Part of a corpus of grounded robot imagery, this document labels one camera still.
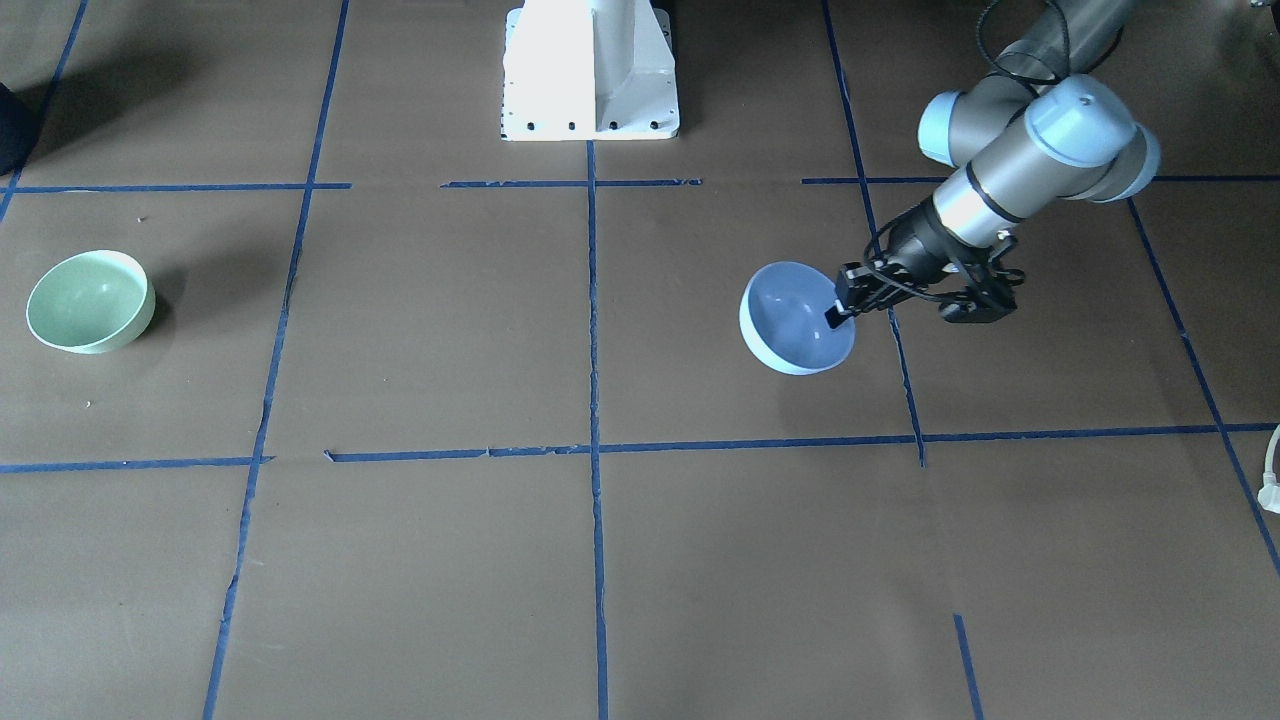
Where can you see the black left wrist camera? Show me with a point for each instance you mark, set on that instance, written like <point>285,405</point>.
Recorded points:
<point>988,295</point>

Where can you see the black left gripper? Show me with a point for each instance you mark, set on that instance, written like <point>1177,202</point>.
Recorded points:
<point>918,247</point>

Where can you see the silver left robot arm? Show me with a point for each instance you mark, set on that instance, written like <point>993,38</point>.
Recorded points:
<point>1038,128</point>

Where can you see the green bowl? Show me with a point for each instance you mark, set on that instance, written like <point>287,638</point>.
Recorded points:
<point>93,303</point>

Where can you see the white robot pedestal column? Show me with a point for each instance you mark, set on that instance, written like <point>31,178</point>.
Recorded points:
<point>589,71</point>

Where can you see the blue bowl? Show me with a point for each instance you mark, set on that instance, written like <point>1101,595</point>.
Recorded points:
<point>782,320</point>

